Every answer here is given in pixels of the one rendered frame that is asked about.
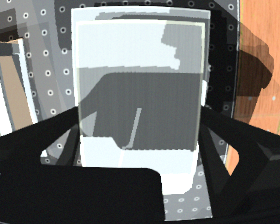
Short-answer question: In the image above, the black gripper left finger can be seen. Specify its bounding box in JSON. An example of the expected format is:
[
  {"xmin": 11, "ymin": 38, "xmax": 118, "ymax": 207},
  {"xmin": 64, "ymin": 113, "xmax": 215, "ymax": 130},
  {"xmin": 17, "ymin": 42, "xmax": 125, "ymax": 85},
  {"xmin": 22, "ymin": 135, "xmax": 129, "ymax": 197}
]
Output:
[{"xmin": 0, "ymin": 105, "xmax": 81, "ymax": 166}]

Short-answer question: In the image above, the grey perforated base plate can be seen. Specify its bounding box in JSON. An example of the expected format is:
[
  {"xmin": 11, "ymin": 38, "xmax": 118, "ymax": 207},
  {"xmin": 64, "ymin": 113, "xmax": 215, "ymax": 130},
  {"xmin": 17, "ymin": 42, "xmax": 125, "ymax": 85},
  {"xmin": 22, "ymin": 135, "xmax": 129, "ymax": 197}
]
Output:
[{"xmin": 0, "ymin": 0, "xmax": 240, "ymax": 221}]

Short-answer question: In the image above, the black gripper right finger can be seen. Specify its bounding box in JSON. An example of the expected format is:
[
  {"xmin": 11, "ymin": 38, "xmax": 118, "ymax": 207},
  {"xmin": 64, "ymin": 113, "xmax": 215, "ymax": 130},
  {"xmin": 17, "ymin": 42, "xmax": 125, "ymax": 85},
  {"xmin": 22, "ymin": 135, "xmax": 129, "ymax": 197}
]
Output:
[{"xmin": 198, "ymin": 105, "xmax": 280, "ymax": 217}]

